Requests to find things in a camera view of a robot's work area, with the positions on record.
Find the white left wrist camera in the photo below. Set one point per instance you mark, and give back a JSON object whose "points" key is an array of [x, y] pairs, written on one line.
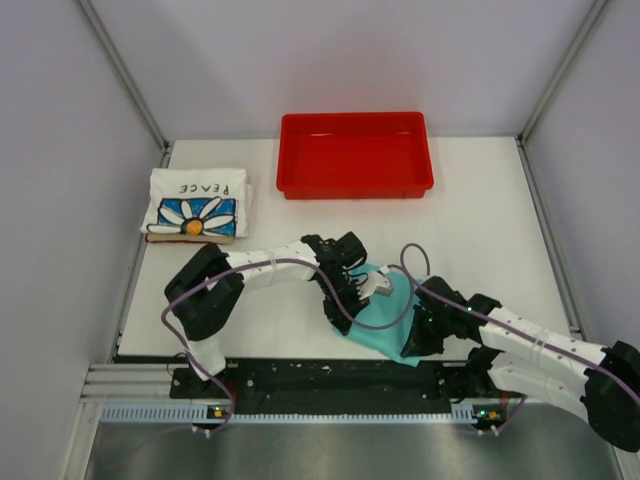
{"points": [[377, 284]]}

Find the folded brown t-shirt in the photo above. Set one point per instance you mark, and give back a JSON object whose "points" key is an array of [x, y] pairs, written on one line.
{"points": [[179, 238]]}

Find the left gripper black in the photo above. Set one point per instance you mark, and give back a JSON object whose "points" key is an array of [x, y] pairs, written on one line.
{"points": [[336, 316]]}

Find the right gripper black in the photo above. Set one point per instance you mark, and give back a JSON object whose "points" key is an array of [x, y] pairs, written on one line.
{"points": [[417, 343]]}

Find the red plastic bin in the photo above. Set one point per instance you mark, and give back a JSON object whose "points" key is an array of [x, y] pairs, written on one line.
{"points": [[358, 155]]}

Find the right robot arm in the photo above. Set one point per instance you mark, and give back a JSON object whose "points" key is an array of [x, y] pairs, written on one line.
{"points": [[598, 384]]}

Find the teal t-shirt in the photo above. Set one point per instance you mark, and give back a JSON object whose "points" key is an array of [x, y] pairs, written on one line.
{"points": [[383, 310]]}

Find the aluminium frame rail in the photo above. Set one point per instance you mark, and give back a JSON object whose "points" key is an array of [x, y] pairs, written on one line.
{"points": [[136, 381]]}

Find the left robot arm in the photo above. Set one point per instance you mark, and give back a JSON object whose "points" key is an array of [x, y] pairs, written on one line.
{"points": [[206, 290]]}

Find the folded white daisy t-shirt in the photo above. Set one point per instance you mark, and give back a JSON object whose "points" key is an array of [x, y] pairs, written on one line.
{"points": [[198, 203]]}

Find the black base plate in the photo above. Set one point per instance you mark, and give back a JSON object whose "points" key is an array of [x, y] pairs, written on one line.
{"points": [[335, 387]]}

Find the aluminium corner post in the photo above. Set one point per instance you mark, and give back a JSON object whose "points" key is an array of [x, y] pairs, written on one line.
{"points": [[579, 42], [120, 70]]}

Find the left aluminium corner post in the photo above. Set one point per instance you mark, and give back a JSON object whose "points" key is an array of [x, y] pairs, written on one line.
{"points": [[120, 70]]}

